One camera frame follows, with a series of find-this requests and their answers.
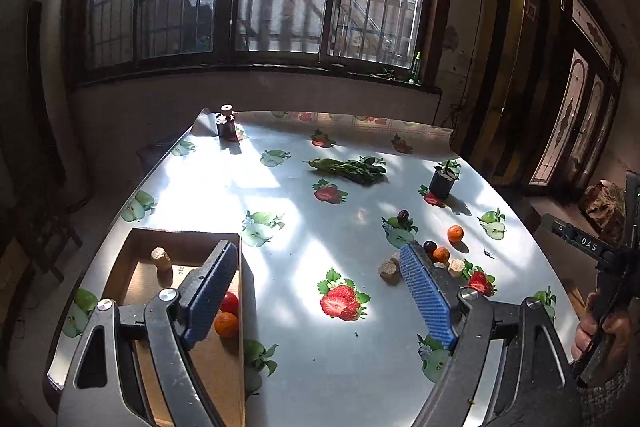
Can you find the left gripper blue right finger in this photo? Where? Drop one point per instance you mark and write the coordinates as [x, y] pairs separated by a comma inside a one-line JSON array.
[[434, 292]]

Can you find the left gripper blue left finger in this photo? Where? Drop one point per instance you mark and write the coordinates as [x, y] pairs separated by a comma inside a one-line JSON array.
[[202, 291]]

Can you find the orange mandarin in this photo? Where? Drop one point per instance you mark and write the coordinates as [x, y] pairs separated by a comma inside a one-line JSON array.
[[226, 325], [455, 234], [441, 254]]

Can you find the dark plum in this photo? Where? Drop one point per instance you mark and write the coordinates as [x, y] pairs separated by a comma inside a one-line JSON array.
[[403, 215], [429, 247]]

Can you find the beige sugarcane chunk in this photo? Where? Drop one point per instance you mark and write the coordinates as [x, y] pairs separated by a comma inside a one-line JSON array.
[[389, 271]]

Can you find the pale sugarcane chunk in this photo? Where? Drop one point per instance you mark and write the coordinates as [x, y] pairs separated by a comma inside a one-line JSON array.
[[456, 267]]

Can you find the red cherry tomato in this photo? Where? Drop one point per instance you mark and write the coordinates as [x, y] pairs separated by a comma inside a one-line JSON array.
[[230, 304]]

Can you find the orange mandarin beside tomato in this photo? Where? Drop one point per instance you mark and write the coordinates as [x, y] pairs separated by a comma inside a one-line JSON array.
[[226, 325]]

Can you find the tan sugarcane piece far corner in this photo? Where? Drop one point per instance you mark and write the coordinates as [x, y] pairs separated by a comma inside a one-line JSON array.
[[161, 259]]

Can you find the brown cardboard tray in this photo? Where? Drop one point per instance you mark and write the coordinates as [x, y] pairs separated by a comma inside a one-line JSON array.
[[202, 386]]

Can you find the dark plum on apple print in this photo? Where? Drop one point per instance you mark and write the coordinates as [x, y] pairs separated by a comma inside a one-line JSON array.
[[403, 215]]

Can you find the fruit print tablecloth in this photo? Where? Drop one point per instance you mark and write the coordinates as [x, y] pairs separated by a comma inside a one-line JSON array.
[[346, 344]]

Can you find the small black plant pot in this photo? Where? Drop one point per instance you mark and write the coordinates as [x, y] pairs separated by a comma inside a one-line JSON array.
[[446, 174]]

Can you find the green leafy vegetables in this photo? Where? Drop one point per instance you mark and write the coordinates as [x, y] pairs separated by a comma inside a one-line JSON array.
[[366, 171]]

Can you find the small dark glass bottle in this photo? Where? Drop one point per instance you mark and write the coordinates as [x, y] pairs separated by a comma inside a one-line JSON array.
[[226, 124]]

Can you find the wooden stool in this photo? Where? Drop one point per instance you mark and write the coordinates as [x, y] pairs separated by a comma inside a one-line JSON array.
[[43, 229]]

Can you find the wooden door with glass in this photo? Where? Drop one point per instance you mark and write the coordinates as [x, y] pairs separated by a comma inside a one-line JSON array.
[[587, 79]]

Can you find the green bottle on sill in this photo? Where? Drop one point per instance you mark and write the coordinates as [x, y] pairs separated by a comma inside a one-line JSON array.
[[416, 69]]

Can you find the white standing air conditioner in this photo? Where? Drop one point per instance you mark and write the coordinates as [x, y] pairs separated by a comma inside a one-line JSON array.
[[44, 46]]

